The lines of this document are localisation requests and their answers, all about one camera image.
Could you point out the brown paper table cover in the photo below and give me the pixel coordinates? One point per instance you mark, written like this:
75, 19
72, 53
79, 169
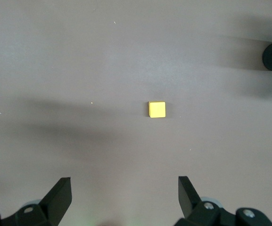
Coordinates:
79, 70

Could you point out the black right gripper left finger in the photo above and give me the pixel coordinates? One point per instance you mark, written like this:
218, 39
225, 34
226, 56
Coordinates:
55, 202

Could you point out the yellow cube block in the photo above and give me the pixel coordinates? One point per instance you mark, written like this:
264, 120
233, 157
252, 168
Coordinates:
157, 109

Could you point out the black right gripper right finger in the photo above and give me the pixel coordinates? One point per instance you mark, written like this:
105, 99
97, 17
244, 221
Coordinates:
192, 202

